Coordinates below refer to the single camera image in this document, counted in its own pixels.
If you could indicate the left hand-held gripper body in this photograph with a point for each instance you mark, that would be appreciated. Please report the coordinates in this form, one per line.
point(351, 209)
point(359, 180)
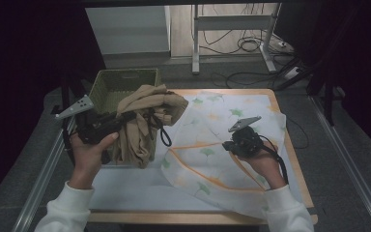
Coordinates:
point(93, 129)

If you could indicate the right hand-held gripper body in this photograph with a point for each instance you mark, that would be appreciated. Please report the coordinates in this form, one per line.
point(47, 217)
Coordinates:
point(246, 141)

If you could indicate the white leaf-print mesh laundry bag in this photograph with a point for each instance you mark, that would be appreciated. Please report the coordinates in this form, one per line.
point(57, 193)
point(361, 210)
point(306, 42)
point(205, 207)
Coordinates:
point(212, 161)

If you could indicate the green woven basket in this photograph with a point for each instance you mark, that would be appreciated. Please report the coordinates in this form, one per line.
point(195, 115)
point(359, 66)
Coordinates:
point(119, 83)

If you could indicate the person's left hand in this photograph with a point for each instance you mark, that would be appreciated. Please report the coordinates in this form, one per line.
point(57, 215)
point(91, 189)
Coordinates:
point(85, 161)

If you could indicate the person's right hand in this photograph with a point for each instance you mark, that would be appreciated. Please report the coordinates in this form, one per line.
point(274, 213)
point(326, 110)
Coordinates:
point(267, 167)

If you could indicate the black metal stand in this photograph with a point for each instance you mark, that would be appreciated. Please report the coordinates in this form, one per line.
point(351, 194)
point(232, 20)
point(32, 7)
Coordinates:
point(65, 96)
point(328, 103)

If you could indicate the white table mat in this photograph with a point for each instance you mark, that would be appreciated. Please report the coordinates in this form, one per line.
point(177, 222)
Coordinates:
point(125, 190)

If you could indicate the white power strip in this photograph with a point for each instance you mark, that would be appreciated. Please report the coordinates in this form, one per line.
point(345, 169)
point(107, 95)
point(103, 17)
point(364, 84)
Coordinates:
point(292, 72)

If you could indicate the white cabinet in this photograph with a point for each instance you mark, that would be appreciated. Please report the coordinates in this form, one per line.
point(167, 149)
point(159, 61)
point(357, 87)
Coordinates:
point(128, 32)

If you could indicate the silver metal floor rail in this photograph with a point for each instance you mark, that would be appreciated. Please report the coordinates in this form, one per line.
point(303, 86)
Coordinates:
point(45, 174)
point(348, 161)

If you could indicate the white metal desk frame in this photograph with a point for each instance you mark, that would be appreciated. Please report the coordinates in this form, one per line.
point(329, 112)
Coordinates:
point(232, 22)

